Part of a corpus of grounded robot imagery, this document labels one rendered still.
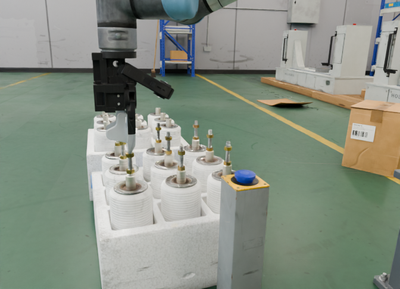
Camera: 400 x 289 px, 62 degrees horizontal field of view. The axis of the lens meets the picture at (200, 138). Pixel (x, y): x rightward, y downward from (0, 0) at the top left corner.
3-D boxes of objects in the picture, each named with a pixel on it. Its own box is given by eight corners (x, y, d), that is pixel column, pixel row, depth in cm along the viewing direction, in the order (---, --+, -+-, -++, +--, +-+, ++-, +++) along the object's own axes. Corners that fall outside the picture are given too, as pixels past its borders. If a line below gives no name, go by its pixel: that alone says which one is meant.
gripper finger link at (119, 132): (107, 154, 70) (104, 111, 68) (135, 152, 72) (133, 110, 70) (106, 158, 67) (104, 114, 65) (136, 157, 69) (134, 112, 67)
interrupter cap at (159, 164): (183, 161, 93) (183, 159, 92) (181, 171, 85) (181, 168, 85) (156, 161, 93) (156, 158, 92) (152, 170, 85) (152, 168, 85)
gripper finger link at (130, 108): (125, 131, 70) (124, 90, 68) (134, 130, 71) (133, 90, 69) (127, 136, 66) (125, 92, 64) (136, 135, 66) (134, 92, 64)
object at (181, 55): (185, 61, 652) (186, 50, 647) (187, 62, 629) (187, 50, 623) (169, 61, 647) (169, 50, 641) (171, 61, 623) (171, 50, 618)
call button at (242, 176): (249, 177, 66) (249, 168, 66) (259, 185, 62) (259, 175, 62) (230, 180, 65) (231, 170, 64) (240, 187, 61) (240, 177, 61)
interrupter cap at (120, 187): (111, 185, 76) (111, 182, 76) (143, 180, 79) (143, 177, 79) (116, 198, 70) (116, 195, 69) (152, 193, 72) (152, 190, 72)
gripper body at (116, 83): (96, 108, 71) (92, 50, 68) (137, 107, 74) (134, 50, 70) (94, 115, 64) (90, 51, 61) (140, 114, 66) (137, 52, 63)
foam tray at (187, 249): (207, 206, 120) (208, 159, 115) (262, 274, 85) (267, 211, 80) (94, 223, 107) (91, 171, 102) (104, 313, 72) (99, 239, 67)
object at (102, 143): (121, 168, 135) (119, 126, 130) (122, 177, 126) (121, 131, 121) (96, 170, 132) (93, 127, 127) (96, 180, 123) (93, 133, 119)
